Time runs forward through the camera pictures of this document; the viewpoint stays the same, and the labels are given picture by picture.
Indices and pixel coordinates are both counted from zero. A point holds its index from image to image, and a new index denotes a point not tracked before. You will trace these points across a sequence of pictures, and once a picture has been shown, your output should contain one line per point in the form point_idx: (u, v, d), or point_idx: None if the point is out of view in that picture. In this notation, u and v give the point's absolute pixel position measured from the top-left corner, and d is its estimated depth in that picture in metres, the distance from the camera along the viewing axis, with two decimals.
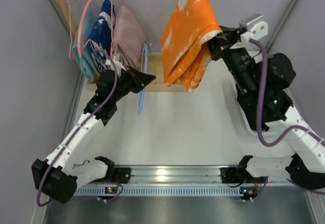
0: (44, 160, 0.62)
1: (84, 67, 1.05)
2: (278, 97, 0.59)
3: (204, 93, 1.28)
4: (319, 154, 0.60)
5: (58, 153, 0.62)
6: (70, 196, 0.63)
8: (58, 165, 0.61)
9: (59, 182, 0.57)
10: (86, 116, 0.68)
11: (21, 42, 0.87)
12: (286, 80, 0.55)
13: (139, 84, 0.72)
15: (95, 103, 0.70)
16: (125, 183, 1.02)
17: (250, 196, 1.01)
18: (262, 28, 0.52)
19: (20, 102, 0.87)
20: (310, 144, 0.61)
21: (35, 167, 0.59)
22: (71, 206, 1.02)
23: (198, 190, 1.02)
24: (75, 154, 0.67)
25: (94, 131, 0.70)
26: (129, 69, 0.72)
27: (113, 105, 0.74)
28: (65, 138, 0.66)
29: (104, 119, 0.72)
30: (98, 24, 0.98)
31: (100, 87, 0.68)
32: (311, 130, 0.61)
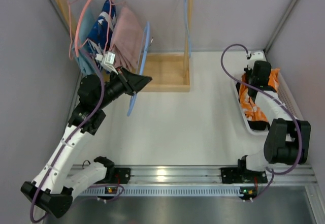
0: (32, 182, 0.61)
1: (84, 68, 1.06)
2: (264, 86, 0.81)
3: (205, 92, 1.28)
4: (275, 109, 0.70)
5: (45, 175, 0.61)
6: (67, 209, 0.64)
8: (46, 187, 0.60)
9: (49, 203, 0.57)
10: (71, 130, 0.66)
11: (20, 42, 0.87)
12: (261, 64, 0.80)
13: (130, 90, 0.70)
15: (79, 113, 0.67)
16: (125, 183, 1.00)
17: (249, 196, 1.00)
18: None
19: (19, 103, 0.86)
20: (272, 104, 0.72)
21: (25, 190, 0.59)
22: (72, 207, 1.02)
23: (210, 190, 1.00)
24: (64, 171, 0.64)
25: (82, 143, 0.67)
26: (122, 73, 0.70)
27: (100, 114, 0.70)
28: (51, 159, 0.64)
29: (92, 129, 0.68)
30: (97, 24, 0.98)
31: (82, 95, 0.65)
32: (275, 98, 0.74)
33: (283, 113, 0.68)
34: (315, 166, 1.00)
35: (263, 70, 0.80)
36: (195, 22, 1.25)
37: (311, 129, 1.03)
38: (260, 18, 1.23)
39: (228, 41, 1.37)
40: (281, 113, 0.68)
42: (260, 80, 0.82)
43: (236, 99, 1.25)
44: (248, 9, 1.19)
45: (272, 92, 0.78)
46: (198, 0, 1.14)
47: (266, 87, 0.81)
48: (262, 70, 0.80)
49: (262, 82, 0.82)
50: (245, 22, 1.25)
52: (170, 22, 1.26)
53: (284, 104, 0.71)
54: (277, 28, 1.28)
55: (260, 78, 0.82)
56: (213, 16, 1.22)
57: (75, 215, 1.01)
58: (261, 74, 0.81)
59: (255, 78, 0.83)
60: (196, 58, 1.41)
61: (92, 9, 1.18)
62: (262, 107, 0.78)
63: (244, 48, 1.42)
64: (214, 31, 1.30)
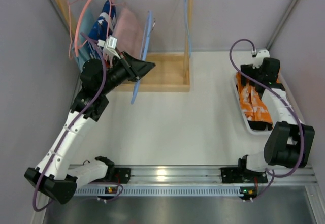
0: (36, 168, 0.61)
1: None
2: (273, 84, 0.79)
3: (205, 92, 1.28)
4: (281, 112, 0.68)
5: (49, 160, 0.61)
6: (71, 197, 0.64)
8: (50, 172, 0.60)
9: (53, 189, 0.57)
10: (74, 116, 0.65)
11: (20, 42, 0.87)
12: (269, 60, 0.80)
13: (134, 75, 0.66)
15: (82, 99, 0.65)
16: (125, 183, 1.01)
17: (250, 196, 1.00)
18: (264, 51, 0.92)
19: (18, 103, 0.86)
20: (278, 104, 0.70)
21: (28, 176, 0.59)
22: (72, 206, 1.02)
23: (210, 190, 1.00)
24: (68, 158, 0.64)
25: (85, 129, 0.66)
26: (124, 58, 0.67)
27: (102, 99, 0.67)
28: (55, 144, 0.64)
29: (95, 115, 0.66)
30: (97, 24, 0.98)
31: (84, 80, 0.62)
32: (283, 98, 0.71)
33: (288, 116, 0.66)
34: (316, 166, 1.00)
35: (272, 66, 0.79)
36: (195, 21, 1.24)
37: None
38: (261, 17, 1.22)
39: (228, 40, 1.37)
40: (286, 115, 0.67)
42: (269, 76, 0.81)
43: (237, 99, 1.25)
44: (248, 9, 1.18)
45: (280, 90, 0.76)
46: (198, 0, 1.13)
47: (275, 84, 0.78)
48: (269, 66, 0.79)
49: (270, 78, 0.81)
50: (245, 22, 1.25)
52: (170, 22, 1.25)
53: (290, 106, 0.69)
54: (277, 28, 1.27)
55: (269, 74, 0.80)
56: (213, 16, 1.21)
57: (75, 215, 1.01)
58: (270, 70, 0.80)
59: (263, 74, 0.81)
60: (196, 58, 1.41)
61: (93, 9, 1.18)
62: (267, 104, 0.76)
63: (244, 48, 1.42)
64: (214, 31, 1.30)
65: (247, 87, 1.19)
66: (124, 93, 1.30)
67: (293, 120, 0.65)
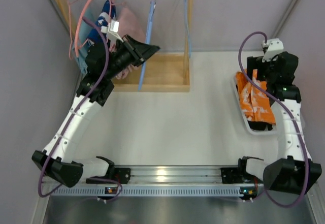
0: (43, 151, 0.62)
1: (84, 67, 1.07)
2: (288, 87, 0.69)
3: (204, 92, 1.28)
4: (288, 140, 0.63)
5: (56, 143, 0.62)
6: (77, 181, 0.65)
8: (57, 155, 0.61)
9: (60, 171, 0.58)
10: (79, 100, 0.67)
11: (20, 42, 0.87)
12: (286, 59, 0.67)
13: (138, 58, 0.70)
15: (88, 83, 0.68)
16: (125, 183, 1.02)
17: (250, 196, 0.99)
18: (278, 42, 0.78)
19: (19, 103, 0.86)
20: (288, 128, 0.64)
21: (35, 159, 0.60)
22: (72, 206, 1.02)
23: (210, 190, 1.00)
24: (74, 141, 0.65)
25: (91, 114, 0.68)
26: (127, 41, 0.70)
27: (108, 84, 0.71)
28: (61, 128, 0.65)
29: (101, 100, 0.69)
30: (97, 24, 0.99)
31: (90, 64, 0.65)
32: (296, 121, 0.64)
33: (296, 147, 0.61)
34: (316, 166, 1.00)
35: (289, 66, 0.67)
36: (195, 22, 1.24)
37: (312, 129, 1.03)
38: (261, 18, 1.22)
39: (228, 40, 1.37)
40: (294, 146, 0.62)
42: (284, 77, 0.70)
43: (236, 99, 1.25)
44: (248, 9, 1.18)
45: (293, 103, 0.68)
46: (198, 0, 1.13)
47: (290, 89, 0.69)
48: (285, 68, 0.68)
49: (285, 80, 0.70)
50: (245, 22, 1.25)
52: (170, 22, 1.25)
53: (302, 133, 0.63)
54: (277, 28, 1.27)
55: (284, 75, 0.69)
56: (213, 16, 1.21)
57: (75, 215, 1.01)
58: (286, 70, 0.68)
59: (277, 75, 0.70)
60: (196, 58, 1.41)
61: (92, 9, 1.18)
62: (277, 119, 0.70)
63: (244, 47, 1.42)
64: (214, 31, 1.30)
65: (247, 87, 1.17)
66: (124, 93, 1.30)
67: (301, 154, 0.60)
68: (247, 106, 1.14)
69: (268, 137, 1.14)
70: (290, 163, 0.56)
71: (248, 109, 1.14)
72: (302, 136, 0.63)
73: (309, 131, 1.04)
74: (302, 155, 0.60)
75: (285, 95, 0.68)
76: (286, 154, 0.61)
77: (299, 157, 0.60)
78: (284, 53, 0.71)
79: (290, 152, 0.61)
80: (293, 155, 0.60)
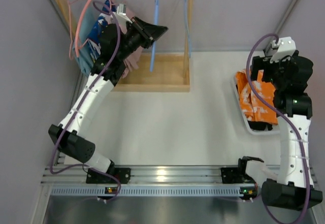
0: (59, 125, 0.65)
1: (84, 67, 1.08)
2: (298, 99, 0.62)
3: (204, 92, 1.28)
4: (292, 164, 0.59)
5: (71, 118, 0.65)
6: (89, 155, 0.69)
8: (72, 128, 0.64)
9: (75, 142, 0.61)
10: (93, 78, 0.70)
11: (20, 42, 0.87)
12: (298, 67, 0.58)
13: (148, 37, 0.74)
15: (101, 63, 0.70)
16: (125, 183, 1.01)
17: (249, 197, 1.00)
18: (289, 42, 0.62)
19: (19, 103, 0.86)
20: (293, 151, 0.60)
21: (52, 132, 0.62)
22: (72, 206, 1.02)
23: (213, 190, 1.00)
24: (88, 118, 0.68)
25: (104, 92, 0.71)
26: (135, 22, 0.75)
27: (120, 64, 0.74)
28: (76, 103, 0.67)
29: (114, 79, 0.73)
30: (97, 24, 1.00)
31: (104, 43, 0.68)
32: (302, 143, 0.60)
33: (298, 172, 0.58)
34: (316, 166, 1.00)
35: (302, 74, 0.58)
36: (195, 22, 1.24)
37: (312, 129, 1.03)
38: (261, 18, 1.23)
39: (228, 41, 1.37)
40: (297, 171, 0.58)
42: (296, 86, 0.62)
43: (237, 99, 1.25)
44: (248, 9, 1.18)
45: (304, 120, 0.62)
46: (198, 0, 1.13)
47: (301, 99, 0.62)
48: (298, 76, 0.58)
49: (297, 88, 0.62)
50: (245, 22, 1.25)
52: (170, 22, 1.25)
53: (307, 158, 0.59)
54: (277, 28, 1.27)
55: (295, 84, 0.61)
56: (213, 16, 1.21)
57: (75, 215, 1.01)
58: (298, 79, 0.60)
59: (288, 83, 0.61)
60: (196, 59, 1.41)
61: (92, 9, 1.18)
62: (282, 135, 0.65)
63: (244, 48, 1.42)
64: (213, 31, 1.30)
65: (247, 87, 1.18)
66: (124, 93, 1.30)
67: (303, 180, 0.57)
68: (247, 106, 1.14)
69: (268, 137, 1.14)
70: (290, 189, 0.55)
71: (248, 109, 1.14)
72: (306, 161, 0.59)
73: (310, 130, 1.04)
74: (304, 181, 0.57)
75: (295, 107, 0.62)
76: (288, 180, 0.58)
77: (300, 183, 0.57)
78: (296, 58, 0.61)
79: (291, 177, 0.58)
80: (294, 182, 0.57)
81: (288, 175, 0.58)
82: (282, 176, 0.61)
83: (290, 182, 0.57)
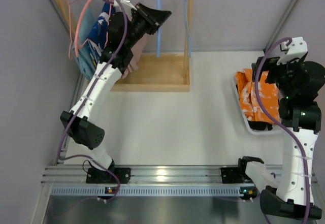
0: (70, 111, 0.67)
1: (84, 68, 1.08)
2: (306, 110, 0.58)
3: (204, 92, 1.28)
4: (293, 181, 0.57)
5: (82, 104, 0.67)
6: (100, 141, 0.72)
8: (83, 115, 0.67)
9: (87, 129, 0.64)
10: (102, 66, 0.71)
11: (20, 42, 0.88)
12: (308, 75, 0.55)
13: (153, 23, 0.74)
15: (109, 52, 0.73)
16: (125, 183, 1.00)
17: (249, 196, 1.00)
18: (301, 43, 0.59)
19: (19, 103, 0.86)
20: (295, 167, 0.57)
21: (63, 118, 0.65)
22: (72, 206, 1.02)
23: (210, 190, 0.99)
24: (98, 104, 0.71)
25: (112, 80, 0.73)
26: (140, 8, 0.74)
27: (128, 52, 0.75)
28: (86, 91, 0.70)
29: (121, 67, 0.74)
30: (97, 24, 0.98)
31: (111, 32, 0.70)
32: (306, 161, 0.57)
33: (299, 189, 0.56)
34: (316, 166, 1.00)
35: (313, 84, 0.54)
36: (195, 22, 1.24)
37: None
38: (261, 17, 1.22)
39: (228, 41, 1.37)
40: (298, 188, 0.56)
42: (305, 95, 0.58)
43: (237, 99, 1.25)
44: (248, 9, 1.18)
45: (310, 134, 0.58)
46: None
47: (310, 110, 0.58)
48: (307, 85, 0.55)
49: (306, 97, 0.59)
50: (245, 22, 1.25)
52: (170, 22, 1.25)
53: (310, 177, 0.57)
54: (277, 28, 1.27)
55: (304, 93, 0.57)
56: (213, 15, 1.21)
57: (75, 214, 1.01)
58: (308, 89, 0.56)
59: (296, 92, 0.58)
60: (196, 59, 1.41)
61: (92, 9, 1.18)
62: (285, 149, 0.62)
63: (244, 47, 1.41)
64: (213, 30, 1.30)
65: (247, 87, 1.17)
66: (124, 92, 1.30)
67: (303, 198, 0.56)
68: (248, 106, 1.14)
69: (268, 137, 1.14)
70: (289, 207, 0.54)
71: (248, 109, 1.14)
72: (309, 179, 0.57)
73: None
74: (304, 198, 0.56)
75: (303, 119, 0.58)
76: (287, 197, 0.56)
77: (300, 201, 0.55)
78: (306, 64, 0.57)
79: (292, 194, 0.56)
80: (294, 199, 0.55)
81: (288, 192, 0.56)
82: (281, 191, 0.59)
83: (290, 198, 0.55)
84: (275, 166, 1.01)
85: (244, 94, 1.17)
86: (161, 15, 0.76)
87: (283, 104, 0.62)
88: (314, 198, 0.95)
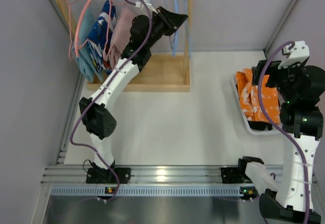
0: (90, 97, 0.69)
1: (84, 68, 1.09)
2: (307, 116, 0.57)
3: (203, 92, 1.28)
4: (292, 187, 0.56)
5: (101, 93, 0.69)
6: (112, 131, 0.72)
8: (101, 102, 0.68)
9: (101, 116, 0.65)
10: (123, 61, 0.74)
11: (21, 42, 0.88)
12: (311, 80, 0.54)
13: (171, 27, 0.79)
15: (131, 50, 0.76)
16: (125, 183, 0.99)
17: (249, 196, 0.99)
18: (303, 48, 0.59)
19: (19, 104, 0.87)
20: (295, 173, 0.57)
21: (82, 104, 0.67)
22: (71, 206, 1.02)
23: (210, 190, 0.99)
24: (115, 94, 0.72)
25: (130, 75, 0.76)
26: (161, 12, 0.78)
27: (147, 52, 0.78)
28: (106, 81, 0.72)
29: (140, 65, 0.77)
30: (97, 24, 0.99)
31: (133, 33, 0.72)
32: (307, 167, 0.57)
33: (299, 196, 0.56)
34: (316, 166, 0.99)
35: (314, 89, 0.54)
36: (195, 21, 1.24)
37: None
38: (261, 17, 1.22)
39: (228, 41, 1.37)
40: (297, 194, 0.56)
42: (306, 100, 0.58)
43: (236, 99, 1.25)
44: (248, 10, 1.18)
45: (311, 140, 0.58)
46: None
47: (312, 114, 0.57)
48: (310, 90, 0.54)
49: (307, 102, 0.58)
50: (245, 22, 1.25)
52: None
53: (310, 183, 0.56)
54: (277, 28, 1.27)
55: (305, 98, 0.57)
56: (213, 15, 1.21)
57: (75, 214, 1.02)
58: (309, 94, 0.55)
59: (298, 97, 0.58)
60: (196, 58, 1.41)
61: (93, 9, 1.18)
62: (286, 155, 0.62)
63: (244, 48, 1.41)
64: (214, 30, 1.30)
65: (247, 87, 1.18)
66: (124, 92, 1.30)
67: (302, 204, 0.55)
68: (248, 106, 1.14)
69: (269, 137, 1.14)
70: (288, 214, 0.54)
71: (247, 109, 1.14)
72: (309, 186, 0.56)
73: None
74: (304, 205, 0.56)
75: (304, 126, 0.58)
76: (286, 202, 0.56)
77: (299, 208, 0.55)
78: (308, 69, 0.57)
79: (291, 201, 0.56)
80: (293, 205, 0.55)
81: (287, 199, 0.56)
82: (280, 196, 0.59)
83: (288, 205, 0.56)
84: (275, 166, 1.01)
85: (244, 94, 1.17)
86: (178, 18, 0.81)
87: (284, 109, 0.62)
88: (315, 198, 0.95)
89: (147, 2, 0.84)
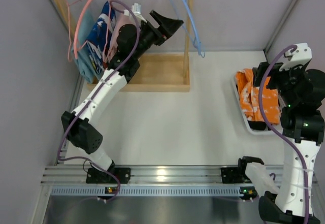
0: (73, 112, 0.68)
1: (83, 69, 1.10)
2: (310, 121, 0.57)
3: (203, 92, 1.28)
4: (292, 192, 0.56)
5: (85, 107, 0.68)
6: (97, 145, 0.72)
8: (85, 116, 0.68)
9: (85, 132, 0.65)
10: (108, 73, 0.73)
11: (21, 43, 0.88)
12: (313, 84, 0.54)
13: (160, 36, 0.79)
15: (118, 60, 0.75)
16: (125, 183, 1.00)
17: (249, 197, 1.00)
18: (305, 51, 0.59)
19: (19, 104, 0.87)
20: (295, 179, 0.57)
21: (64, 119, 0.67)
22: (72, 206, 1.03)
23: (210, 190, 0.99)
24: (100, 107, 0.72)
25: (117, 87, 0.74)
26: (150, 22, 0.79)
27: (135, 63, 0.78)
28: (91, 93, 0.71)
29: (128, 76, 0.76)
30: (97, 26, 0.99)
31: (121, 43, 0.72)
32: (307, 172, 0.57)
33: (298, 200, 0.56)
34: (316, 166, 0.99)
35: (316, 94, 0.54)
36: (195, 21, 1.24)
37: None
38: (260, 18, 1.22)
39: (228, 40, 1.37)
40: (297, 199, 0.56)
42: (307, 103, 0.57)
43: (236, 99, 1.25)
44: (248, 10, 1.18)
45: (311, 145, 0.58)
46: None
47: (314, 119, 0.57)
48: (311, 94, 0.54)
49: (309, 106, 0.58)
50: (245, 22, 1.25)
52: None
53: (310, 188, 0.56)
54: (277, 28, 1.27)
55: (306, 102, 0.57)
56: (212, 15, 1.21)
57: (75, 214, 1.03)
58: (311, 98, 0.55)
59: (299, 101, 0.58)
60: (196, 58, 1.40)
61: (93, 10, 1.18)
62: (287, 159, 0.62)
63: (244, 48, 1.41)
64: (213, 30, 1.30)
65: (246, 87, 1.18)
66: (124, 93, 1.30)
67: (302, 210, 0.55)
68: (248, 106, 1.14)
69: (269, 137, 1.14)
70: (287, 218, 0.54)
71: (247, 109, 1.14)
72: (308, 191, 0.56)
73: None
74: (303, 210, 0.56)
75: (306, 130, 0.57)
76: (286, 207, 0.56)
77: (298, 212, 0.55)
78: (310, 72, 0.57)
79: (290, 205, 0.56)
80: (292, 210, 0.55)
81: (287, 203, 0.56)
82: (279, 200, 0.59)
83: (288, 210, 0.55)
84: (274, 166, 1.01)
85: (244, 94, 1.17)
86: (173, 25, 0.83)
87: (285, 113, 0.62)
88: (315, 198, 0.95)
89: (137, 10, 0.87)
